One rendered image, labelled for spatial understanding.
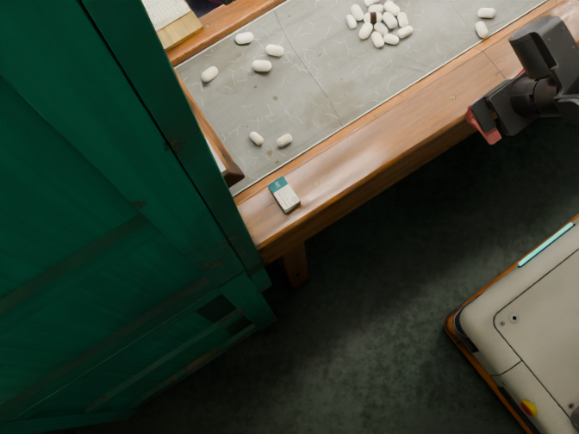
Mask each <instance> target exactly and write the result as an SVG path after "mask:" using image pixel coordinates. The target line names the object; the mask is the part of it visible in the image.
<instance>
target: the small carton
mask: <svg viewBox="0 0 579 434"><path fill-rule="evenodd" d="M267 186H268V189H269V191H270V192H271V193H272V195H273V196H274V198H275V199H276V201H277V203H278V204H279V206H280V207H281V209H282V210H283V211H284V213H285V214H286V213H287V212H289V211H290V210H291V209H293V208H295V207H296V206H298V205H300V204H301V201H300V199H299V198H298V196H297V195H296V193H295V192H294V190H293V189H292V188H291V187H290V185H289V183H288V182H287V180H286V179H285V177H284V176H281V177H279V178H278V179H276V180H275V181H273V182H272V183H269V184H268V185H267Z"/></svg>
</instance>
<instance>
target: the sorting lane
mask: <svg viewBox="0 0 579 434"><path fill-rule="evenodd" d="M547 1H549V0H395V1H394V2H393V3H394V4H395V5H397V6H398V7H399V8H400V13H401V12H404V13H405V14H406V15H407V19H408V26H411V27H412V28H413V33H411V34H410V35H408V36H406V37H404V38H400V37H399V36H398V34H397V33H398V31H399V29H401V28H402V27H401V26H400V24H399V21H398V18H397V16H398V15H393V17H394V18H395V19H396V20H397V26H396V27H395V28H389V27H388V26H387V24H386V23H385V22H384V20H383V19H382V20H381V21H380V22H381V23H382V24H383V25H384V26H385V27H386V28H387V29H388V34H392V35H395V36H397V37H398V39H399V42H398V43H397V44H395V45H393V44H389V43H387V42H385V41H384V40H383V41H384V44H383V46H382V47H376V46H375V44H374V42H373V40H372V38H371V35H372V34H373V33H374V32H377V31H376V30H375V23H372V24H371V25H372V30H371V32H370V34H369V36H368V38H366V39H364V40H363V39H361V38H360V37H359V35H358V34H359V31H360V30H361V28H362V27H363V25H364V24H365V22H364V18H363V19H362V20H361V21H357V20H355V21H356V23H357V26H356V27H355V28H349V27H348V25H347V23H346V16H347V15H352V12H351V6H352V5H353V4H357V5H358V6H359V7H360V9H361V10H362V11H363V13H364V15H365V14H366V13H370V12H369V7H370V6H366V5H365V3H364V0H287V1H286V2H284V3H281V4H280V5H278V6H277V7H276V8H274V9H272V10H270V11H268V12H267V13H265V14H263V15H262V16H260V17H259V18H257V19H255V20H254V21H252V22H250V23H248V24H246V25H245V26H244V27H242V28H240V29H238V30H236V31H235V32H233V33H231V34H230V35H228V36H227V37H225V38H223V39H222V40H219V41H218V42H216V43H215V44H214V45H212V46H210V47H208V48H206V49H204V50H203V51H201V52H199V53H198V54H196V55H195V56H193V57H191V58H190V59H187V60H186V61H184V62H183V63H182V64H180V65H178V66H176V67H174V69H175V71H176V72H177V74H178V76H179V77H180V78H181V79H182V81H183V82H184V85H185V86H186V88H187V89H188V91H189V92H190V94H191V95H192V96H193V98H194V99H195V101H196V103H197V105H198V106H199V108H200V109H201V111H202V112H203V114H204V116H205V118H206V120H207V121H208V122H209V124H210V125H211V127H212V128H213V129H214V130H215V132H216V134H217V135H218V137H219V138H220V140H221V142H222V143H223V145H224V146H225V147H226V148H227V150H228V152H229V153H230V154H231V156H232V158H233V160H234V162H235V163H236V164H237V165H238V166H239V167H240V169H241V170H242V172H243V173H244V175H245V178H244V179H243V180H241V181H239V182H238V183H236V184H235V185H233V186H232V187H230V188H229V190H230V193H231V195H232V197H235V196H236V195H238V194H239V193H241V192H243V191H244V190H246V189H248V188H249V187H251V186H253V185H254V184H255V183H257V182H259V181H260V180H262V179H263V178H265V177H267V176H269V175H270V174H271V173H273V172H274V171H276V170H278V169H280V168H281V167H283V166H284V165H286V164H287V163H289V162H290V161H292V160H294V159H295V158H297V157H299V156H301V155H302V154H303V153H305V152H307V151H308V150H310V149H311V148H313V147H315V146H317V145H318V144H320V143H321V142H322V141H324V140H326V139H328V138H329V137H331V136H332V135H334V134H336V133H337V132H338V131H340V130H342V129H343V128H345V127H347V126H349V125H350V124H352V123H353V122H354V121H356V120H358V119H359V118H361V117H363V116H364V115H366V114H368V113H370V112H371V111H372V110H373V109H376V108H377V107H379V106H380V105H382V104H384V103H385V102H387V101H388V100H390V99H391V98H393V97H394V96H397V95H398V94H400V93H401V92H403V91H404V90H406V89H407V88H409V87H411V86H412V85H414V84H416V83H418V82H419V81H420V80H421V79H423V78H425V77H427V76H428V75H430V74H432V73H433V72H435V71H437V70H438V69H439V68H441V67H442V66H444V65H446V64H448V63H449V62H451V61H453V60H454V59H455V58H457V57H459V56H460V55H462V54H463V53H466V52H467V51H469V50H470V49H471V48H473V47H475V46H476V45H478V44H480V43H481V42H483V41H484V40H486V39H488V38H489V37H490V36H492V35H494V34H496V33H497V32H499V31H501V30H502V29H504V28H505V27H507V26H508V25H510V24H511V23H513V22H515V21H517V20H518V19H520V18H521V17H522V16H524V15H526V14H528V13H529V12H531V11H532V10H534V9H536V8H537V7H538V6H540V5H542V4H543V3H545V2H547ZM480 8H492V9H494V10H495V16H494V17H493V18H481V17H480V16H479V15H478V10H479V9H480ZM352 16H353V15H352ZM478 22H484V23H485V25H486V27H487V29H488V31H489V33H488V35H487V36H486V37H485V38H482V37H480V36H479V34H478V32H477V31H476V24H477V23H478ZM245 32H251V33H252V34H253V40H252V41H251V42H249V43H246V44H242V45H241V44H238V43H237V42H236V40H235V38H236V36H237V34H242V33H245ZM381 36H382V35H381ZM383 37H384V36H382V38H383ZM270 44H272V45H276V46H281V47H282V48H283V50H284V53H283V55H282V56H280V57H278V56H274V55H270V54H268V53H267V52H266V50H265V49H266V47H267V46H268V45H270ZM255 60H267V61H269V62H271V69H270V70H269V71H254V70H253V68H252V63H253V62H254V61H255ZM211 66H214V67H216V68H217V69H218V74H217V75H216V76H215V77H214V78H213V79H211V80H210V81H209V82H204V81H203V80H202V73H203V72H204V71H206V70H207V69H208V68H209V67H211ZM251 132H256V133H257V134H258V135H260V136H261V137H263V139H264V142H263V144H262V145H257V144H256V143H255V142H253V141H252V140H251V139H250V137H249V135H250V133H251ZM287 133H288V134H290V135H291V136H292V141H291V142H290V143H289V144H287V145H285V146H283V147H281V146H278V145H277V139H279V138H280V137H282V136H284V135H285V134H287Z"/></svg>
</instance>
